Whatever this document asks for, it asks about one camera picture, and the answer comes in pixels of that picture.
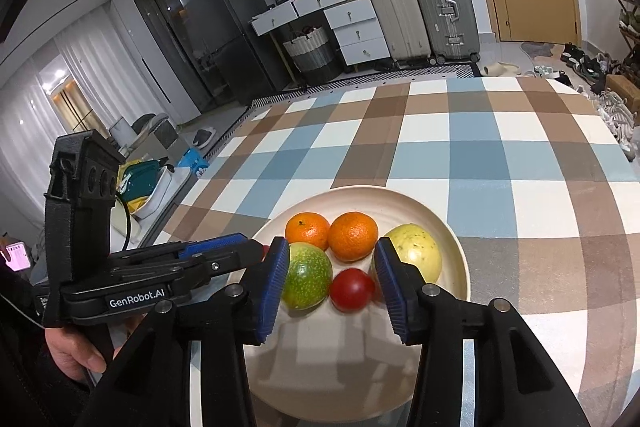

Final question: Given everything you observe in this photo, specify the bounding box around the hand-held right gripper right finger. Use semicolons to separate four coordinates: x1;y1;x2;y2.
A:
374;236;593;427

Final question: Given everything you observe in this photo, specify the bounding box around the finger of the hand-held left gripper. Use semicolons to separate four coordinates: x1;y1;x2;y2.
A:
175;233;249;259
192;241;266;290

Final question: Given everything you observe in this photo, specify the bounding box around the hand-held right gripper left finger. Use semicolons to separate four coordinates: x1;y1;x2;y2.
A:
75;236;292;427

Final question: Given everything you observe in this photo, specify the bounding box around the green passion fruit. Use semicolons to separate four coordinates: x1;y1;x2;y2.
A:
281;242;333;312

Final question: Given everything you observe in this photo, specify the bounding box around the yellow passion fruit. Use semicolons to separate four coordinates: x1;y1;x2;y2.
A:
374;224;443;287

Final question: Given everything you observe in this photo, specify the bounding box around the orange mandarin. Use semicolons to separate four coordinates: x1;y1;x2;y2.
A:
285;213;332;252
327;211;379;263

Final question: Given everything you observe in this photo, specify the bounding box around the cream round plate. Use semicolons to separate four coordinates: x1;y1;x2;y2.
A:
227;186;471;423

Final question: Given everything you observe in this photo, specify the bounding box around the person's left hand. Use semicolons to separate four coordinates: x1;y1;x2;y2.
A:
45;314;149;383

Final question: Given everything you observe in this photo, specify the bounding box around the phone with pink screen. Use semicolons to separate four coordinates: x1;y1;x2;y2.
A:
0;241;29;274

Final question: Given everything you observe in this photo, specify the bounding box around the green and yellow bag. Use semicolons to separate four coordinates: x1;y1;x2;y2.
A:
119;158;172;208

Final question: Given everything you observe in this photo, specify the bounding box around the blue printed bag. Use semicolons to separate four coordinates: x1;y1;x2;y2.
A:
176;146;212;178

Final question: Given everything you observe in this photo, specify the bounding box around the white cylindrical bin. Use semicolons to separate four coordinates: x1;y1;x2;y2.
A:
109;116;137;148

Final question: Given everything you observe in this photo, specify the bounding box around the white curtain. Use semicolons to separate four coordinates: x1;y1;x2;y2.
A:
0;19;122;240

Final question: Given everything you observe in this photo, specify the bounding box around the grey pet carrier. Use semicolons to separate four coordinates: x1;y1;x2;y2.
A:
131;113;180;154

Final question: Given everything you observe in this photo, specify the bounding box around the checkered tablecloth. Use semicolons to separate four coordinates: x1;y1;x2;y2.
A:
112;77;640;427

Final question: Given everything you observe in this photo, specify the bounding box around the dark glass cabinet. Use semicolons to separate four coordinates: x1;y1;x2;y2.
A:
124;0;217;114

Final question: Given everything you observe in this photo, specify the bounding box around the striped floor rug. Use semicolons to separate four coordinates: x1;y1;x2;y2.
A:
199;62;484;158

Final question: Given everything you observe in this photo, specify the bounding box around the woven laundry basket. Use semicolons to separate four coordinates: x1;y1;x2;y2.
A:
282;26;342;86

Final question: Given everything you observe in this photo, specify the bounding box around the grey refrigerator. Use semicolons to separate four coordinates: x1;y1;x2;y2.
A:
176;0;292;105

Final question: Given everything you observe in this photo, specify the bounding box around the beige slipper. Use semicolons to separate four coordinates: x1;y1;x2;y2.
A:
479;61;522;78

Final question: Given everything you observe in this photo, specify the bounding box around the white desk with drawers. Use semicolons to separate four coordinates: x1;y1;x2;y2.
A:
249;0;392;76

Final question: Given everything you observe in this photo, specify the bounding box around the beige suitcase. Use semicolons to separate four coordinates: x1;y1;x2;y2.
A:
359;0;432;68

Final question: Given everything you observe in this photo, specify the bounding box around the grey door mat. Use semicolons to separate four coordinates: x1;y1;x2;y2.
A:
519;40;567;60

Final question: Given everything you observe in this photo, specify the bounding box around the silver suitcase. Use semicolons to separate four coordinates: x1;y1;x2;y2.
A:
408;0;481;66

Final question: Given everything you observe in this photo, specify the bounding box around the pile of shoes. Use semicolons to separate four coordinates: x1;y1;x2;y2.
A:
531;41;640;154

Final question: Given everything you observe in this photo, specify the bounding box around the small cardboard box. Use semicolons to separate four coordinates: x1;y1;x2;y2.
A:
604;74;640;126

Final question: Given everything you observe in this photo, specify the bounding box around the shoe rack with shoes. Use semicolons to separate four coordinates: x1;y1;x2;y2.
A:
611;0;640;78

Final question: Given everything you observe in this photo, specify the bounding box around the black cable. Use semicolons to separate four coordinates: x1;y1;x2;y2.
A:
114;187;135;254

